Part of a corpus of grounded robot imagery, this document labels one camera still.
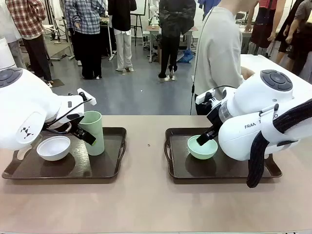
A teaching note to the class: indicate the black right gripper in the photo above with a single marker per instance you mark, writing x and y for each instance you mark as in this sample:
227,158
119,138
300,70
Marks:
214,119

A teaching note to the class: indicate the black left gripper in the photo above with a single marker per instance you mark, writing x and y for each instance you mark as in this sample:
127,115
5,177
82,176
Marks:
76,123

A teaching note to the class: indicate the tall light green cup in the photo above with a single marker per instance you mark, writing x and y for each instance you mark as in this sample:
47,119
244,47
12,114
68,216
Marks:
96,126

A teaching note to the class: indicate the white plastic bowl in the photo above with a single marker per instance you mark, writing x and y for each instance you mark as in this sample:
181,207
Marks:
53,148

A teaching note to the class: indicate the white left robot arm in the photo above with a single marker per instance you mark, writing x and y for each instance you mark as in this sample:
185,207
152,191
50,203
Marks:
24,109

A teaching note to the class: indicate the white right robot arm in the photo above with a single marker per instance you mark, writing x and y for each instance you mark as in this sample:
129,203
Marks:
256,109

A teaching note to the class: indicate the dark brown serving tray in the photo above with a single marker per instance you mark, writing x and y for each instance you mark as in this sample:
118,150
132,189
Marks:
102,165
195,170

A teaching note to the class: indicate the dark floor mat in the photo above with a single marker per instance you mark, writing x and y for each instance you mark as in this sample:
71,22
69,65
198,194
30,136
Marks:
57,83

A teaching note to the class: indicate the person's left hand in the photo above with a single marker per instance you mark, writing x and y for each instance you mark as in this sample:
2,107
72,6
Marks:
246,72

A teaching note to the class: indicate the light green bowl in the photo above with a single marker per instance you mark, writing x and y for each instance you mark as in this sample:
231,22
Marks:
207,152

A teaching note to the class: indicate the blue plastic bag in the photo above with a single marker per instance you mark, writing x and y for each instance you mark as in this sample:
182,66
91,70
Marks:
187,56

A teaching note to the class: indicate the person in beige shirt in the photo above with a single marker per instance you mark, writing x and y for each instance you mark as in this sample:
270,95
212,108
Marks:
219,48

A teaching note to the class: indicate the white background table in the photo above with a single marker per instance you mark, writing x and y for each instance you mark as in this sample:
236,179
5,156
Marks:
268,64

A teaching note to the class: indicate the grey background desk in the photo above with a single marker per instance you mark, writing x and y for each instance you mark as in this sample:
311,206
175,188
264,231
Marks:
152,31

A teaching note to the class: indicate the person in blue plaid shirt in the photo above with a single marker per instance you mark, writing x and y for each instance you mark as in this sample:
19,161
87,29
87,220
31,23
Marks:
85,17

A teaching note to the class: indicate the person in dark red skirt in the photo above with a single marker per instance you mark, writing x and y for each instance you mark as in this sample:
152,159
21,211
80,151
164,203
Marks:
263,29

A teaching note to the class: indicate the person in black top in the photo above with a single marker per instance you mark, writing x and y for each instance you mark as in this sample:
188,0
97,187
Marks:
122,14

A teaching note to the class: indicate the person in dark blue top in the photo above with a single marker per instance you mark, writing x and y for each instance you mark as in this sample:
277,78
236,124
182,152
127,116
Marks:
203,5

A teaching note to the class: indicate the person in red plaid shirt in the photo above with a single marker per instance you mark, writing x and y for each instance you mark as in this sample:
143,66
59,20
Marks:
26,17

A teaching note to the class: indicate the person in grey t-shirt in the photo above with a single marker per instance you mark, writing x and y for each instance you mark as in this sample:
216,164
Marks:
299,36

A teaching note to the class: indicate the whiteboard easel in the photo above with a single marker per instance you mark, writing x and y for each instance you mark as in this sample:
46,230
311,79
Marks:
139,7

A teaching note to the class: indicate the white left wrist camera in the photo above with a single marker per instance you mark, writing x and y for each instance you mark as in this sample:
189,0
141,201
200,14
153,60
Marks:
92,102

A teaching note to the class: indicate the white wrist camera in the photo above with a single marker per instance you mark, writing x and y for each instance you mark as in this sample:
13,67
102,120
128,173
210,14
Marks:
201,97
92,102

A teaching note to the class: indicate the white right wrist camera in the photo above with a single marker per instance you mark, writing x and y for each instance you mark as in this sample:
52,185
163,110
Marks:
201,97

